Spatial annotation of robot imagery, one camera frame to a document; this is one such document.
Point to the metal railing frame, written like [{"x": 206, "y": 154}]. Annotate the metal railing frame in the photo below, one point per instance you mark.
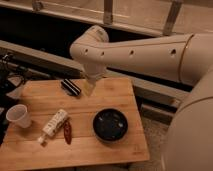
[{"x": 150, "y": 17}]

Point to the black ceramic bowl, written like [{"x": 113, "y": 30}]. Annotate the black ceramic bowl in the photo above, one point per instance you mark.
[{"x": 110, "y": 125}]

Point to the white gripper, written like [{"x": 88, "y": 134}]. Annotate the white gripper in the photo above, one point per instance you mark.
[{"x": 92, "y": 72}]

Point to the white paper cup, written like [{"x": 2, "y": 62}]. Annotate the white paper cup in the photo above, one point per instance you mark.
[{"x": 18, "y": 114}]

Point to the wooden cutting board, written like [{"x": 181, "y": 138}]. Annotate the wooden cutting board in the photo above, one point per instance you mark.
[{"x": 21, "y": 150}]

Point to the black striped rectangular block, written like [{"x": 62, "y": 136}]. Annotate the black striped rectangular block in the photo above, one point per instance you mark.
[{"x": 72, "y": 88}]

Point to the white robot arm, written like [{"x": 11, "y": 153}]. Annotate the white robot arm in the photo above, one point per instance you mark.
[{"x": 186, "y": 59}]

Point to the white tube bottle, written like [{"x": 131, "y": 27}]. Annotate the white tube bottle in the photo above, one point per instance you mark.
[{"x": 53, "y": 125}]

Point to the red chili pepper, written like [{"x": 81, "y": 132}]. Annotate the red chili pepper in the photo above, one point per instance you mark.
[{"x": 68, "y": 132}]

